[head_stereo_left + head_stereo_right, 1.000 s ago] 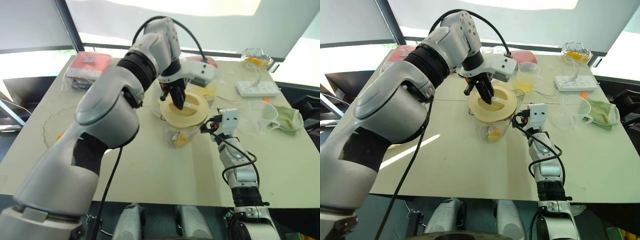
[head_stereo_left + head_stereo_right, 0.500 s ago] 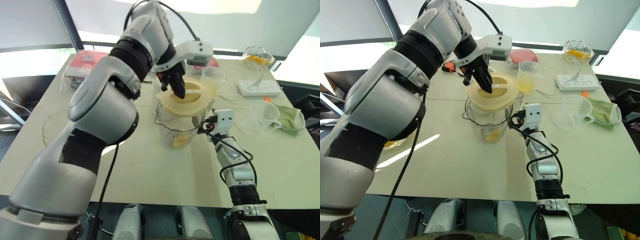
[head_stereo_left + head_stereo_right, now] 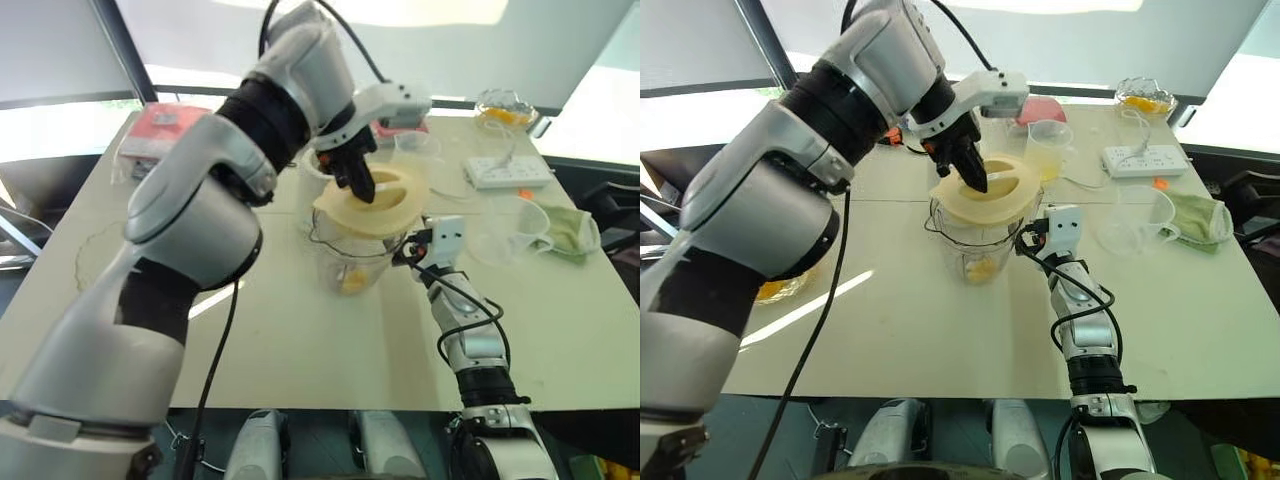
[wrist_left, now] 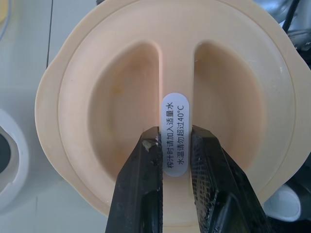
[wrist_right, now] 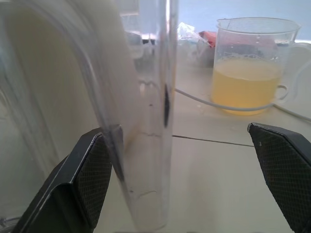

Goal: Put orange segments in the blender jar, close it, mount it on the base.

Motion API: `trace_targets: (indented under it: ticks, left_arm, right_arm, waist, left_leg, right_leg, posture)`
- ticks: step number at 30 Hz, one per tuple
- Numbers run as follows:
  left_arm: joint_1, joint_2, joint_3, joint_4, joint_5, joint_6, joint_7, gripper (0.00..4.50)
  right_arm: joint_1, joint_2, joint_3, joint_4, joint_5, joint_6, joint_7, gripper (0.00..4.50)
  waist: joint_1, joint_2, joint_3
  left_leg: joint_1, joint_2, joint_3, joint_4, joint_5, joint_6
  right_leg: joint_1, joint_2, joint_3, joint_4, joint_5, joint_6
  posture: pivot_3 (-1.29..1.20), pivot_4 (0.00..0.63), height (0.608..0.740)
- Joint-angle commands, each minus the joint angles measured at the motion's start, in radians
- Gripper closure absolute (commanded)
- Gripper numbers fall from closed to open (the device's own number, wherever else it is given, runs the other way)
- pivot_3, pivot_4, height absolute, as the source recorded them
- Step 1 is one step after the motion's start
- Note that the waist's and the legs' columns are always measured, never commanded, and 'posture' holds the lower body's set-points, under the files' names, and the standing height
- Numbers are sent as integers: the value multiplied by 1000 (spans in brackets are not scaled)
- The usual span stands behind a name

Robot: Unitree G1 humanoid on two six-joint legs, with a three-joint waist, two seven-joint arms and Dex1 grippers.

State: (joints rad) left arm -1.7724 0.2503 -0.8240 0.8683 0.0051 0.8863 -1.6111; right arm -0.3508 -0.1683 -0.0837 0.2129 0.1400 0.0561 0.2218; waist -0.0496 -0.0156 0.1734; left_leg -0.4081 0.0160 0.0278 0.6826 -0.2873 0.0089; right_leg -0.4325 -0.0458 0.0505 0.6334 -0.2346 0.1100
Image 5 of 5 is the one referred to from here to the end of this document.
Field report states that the white power cable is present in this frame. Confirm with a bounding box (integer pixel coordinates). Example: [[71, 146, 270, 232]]
[[174, 88, 311, 122]]

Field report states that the clear crumpled plastic bag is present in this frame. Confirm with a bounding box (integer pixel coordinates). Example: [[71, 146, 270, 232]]
[[177, 21, 207, 66]]

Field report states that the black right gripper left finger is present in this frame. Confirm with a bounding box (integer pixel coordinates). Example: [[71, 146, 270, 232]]
[[14, 127, 113, 233]]

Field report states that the red packet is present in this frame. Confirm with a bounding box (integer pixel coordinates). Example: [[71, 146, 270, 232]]
[[198, 31, 217, 48]]

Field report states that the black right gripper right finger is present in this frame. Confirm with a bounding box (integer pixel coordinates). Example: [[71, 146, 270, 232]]
[[247, 122, 311, 233]]

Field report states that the clear blender jar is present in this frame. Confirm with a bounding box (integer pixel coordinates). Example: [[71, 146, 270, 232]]
[[0, 0, 180, 233]]

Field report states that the clear measuring cup yellow juice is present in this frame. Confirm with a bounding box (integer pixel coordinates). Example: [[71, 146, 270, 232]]
[[210, 17, 302, 116]]

